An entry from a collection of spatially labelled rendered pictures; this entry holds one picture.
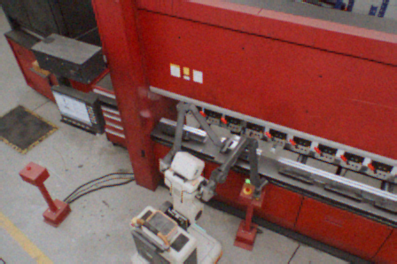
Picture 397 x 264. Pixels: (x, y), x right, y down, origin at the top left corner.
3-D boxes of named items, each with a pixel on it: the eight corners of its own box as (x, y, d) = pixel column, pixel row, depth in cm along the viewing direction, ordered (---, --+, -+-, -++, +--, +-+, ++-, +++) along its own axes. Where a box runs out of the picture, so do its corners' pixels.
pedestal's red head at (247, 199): (238, 203, 325) (239, 191, 313) (243, 189, 336) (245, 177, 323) (260, 209, 320) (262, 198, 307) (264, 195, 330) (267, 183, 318)
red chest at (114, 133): (108, 147, 467) (89, 86, 395) (130, 123, 498) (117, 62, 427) (141, 159, 450) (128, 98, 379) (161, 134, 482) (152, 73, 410)
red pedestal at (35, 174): (42, 221, 392) (12, 174, 333) (58, 204, 408) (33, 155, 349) (57, 229, 386) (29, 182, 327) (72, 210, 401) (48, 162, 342)
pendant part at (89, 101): (61, 120, 323) (49, 88, 298) (71, 112, 331) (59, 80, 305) (102, 135, 308) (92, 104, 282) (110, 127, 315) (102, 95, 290)
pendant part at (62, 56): (61, 126, 337) (28, 47, 277) (79, 111, 352) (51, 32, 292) (105, 143, 320) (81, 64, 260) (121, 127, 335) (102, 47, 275)
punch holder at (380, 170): (365, 174, 281) (372, 159, 269) (367, 166, 286) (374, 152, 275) (385, 180, 276) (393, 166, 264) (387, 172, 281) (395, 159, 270)
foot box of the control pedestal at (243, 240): (232, 244, 367) (233, 239, 359) (239, 224, 384) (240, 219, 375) (252, 252, 362) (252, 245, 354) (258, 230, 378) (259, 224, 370)
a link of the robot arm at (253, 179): (244, 137, 285) (252, 142, 276) (250, 135, 287) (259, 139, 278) (248, 183, 302) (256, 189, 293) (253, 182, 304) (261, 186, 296)
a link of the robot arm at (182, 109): (177, 101, 294) (179, 101, 284) (193, 103, 297) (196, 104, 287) (169, 154, 298) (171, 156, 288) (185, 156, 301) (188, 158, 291)
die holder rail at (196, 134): (159, 128, 365) (159, 120, 359) (163, 124, 369) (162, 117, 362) (204, 143, 349) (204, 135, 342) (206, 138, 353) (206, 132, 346)
